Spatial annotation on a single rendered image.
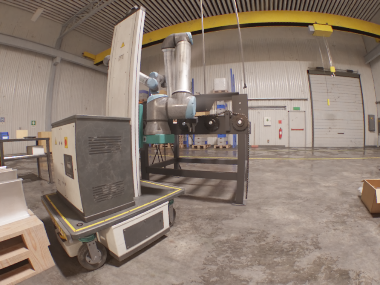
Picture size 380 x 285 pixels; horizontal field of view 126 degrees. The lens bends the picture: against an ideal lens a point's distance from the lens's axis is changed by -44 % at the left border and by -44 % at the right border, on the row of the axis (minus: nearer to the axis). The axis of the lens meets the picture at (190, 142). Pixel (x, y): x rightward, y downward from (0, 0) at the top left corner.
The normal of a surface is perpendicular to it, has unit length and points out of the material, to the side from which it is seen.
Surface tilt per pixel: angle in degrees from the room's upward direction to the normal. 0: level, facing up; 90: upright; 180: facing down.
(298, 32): 90
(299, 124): 90
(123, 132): 90
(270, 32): 90
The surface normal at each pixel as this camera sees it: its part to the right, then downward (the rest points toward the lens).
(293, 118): -0.37, 0.04
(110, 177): 0.85, 0.01
